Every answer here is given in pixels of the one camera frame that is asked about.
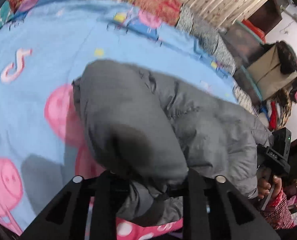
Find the grey puffer jacket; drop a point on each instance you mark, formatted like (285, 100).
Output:
(152, 128)

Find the colourful clothes heap on floor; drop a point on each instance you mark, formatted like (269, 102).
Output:
(277, 109)

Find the teal white wave-pattern pillow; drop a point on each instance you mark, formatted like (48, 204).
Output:
(6, 13)

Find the person right hand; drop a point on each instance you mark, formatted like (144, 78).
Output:
(264, 186)

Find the beige fabric wardrobe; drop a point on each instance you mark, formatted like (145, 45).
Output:
(266, 73)

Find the dark clothes pile on wardrobe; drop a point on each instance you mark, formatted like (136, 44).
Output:
(288, 60)

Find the red box on bin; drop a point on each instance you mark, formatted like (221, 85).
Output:
(255, 30)

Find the blue Peppa Pig blanket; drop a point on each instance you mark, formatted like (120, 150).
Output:
(43, 49)

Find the clear bin teal lid lower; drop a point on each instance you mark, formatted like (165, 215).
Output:
(245, 81)

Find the clear bin teal lid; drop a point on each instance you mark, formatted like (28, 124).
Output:
(245, 81)
(244, 45)

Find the clear bin teal lid upper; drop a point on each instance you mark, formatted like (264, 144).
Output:
(244, 45)

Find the dark wooden door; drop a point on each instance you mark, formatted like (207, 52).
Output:
(267, 16)

